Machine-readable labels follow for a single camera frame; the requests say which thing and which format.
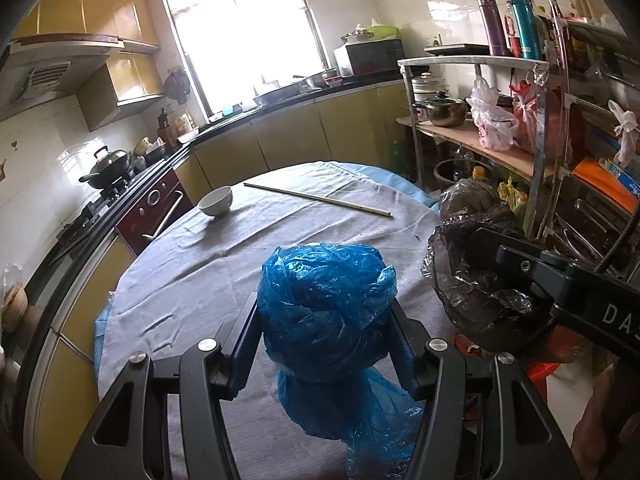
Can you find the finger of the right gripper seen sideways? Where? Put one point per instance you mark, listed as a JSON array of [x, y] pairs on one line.
[[519, 264]]

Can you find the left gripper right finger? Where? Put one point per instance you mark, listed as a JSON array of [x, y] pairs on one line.
[[415, 365]]

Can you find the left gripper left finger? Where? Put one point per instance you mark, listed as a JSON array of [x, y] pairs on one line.
[[239, 339]]

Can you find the black plastic bag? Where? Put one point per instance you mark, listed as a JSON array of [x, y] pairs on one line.
[[480, 299]]

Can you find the blue plastic bag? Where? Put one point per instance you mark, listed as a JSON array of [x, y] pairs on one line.
[[324, 310]]

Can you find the red plastic trash basket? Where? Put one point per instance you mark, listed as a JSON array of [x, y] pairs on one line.
[[537, 372]]

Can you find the right hand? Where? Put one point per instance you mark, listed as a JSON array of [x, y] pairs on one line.
[[590, 441]]

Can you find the grey tablecloth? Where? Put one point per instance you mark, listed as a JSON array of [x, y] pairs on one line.
[[200, 272]]

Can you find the metal storage rack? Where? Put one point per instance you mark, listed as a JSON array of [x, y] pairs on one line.
[[574, 108]]

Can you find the white ceramic bowl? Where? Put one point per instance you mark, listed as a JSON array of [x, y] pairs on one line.
[[217, 203]]

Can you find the dark red oven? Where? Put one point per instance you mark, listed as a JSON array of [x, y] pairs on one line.
[[155, 212]]

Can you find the pink white plastic bag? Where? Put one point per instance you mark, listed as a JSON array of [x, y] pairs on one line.
[[496, 126]]

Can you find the long wooden stick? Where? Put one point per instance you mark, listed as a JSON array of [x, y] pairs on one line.
[[321, 199]]

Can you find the steel cooking pot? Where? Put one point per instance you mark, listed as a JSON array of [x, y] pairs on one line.
[[442, 111]]

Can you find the black wok with lid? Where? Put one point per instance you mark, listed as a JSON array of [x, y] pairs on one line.
[[110, 167]]

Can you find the purple thermos bottle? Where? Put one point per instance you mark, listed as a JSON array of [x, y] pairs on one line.
[[494, 31]]

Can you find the teal thermos bottle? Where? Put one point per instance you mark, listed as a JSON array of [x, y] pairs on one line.
[[524, 17]]

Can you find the black microwave oven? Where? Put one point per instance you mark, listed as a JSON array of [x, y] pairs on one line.
[[370, 57]]

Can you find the range hood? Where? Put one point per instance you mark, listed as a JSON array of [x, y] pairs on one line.
[[41, 68]]

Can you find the yellow wall cabinet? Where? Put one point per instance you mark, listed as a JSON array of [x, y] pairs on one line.
[[125, 85]]

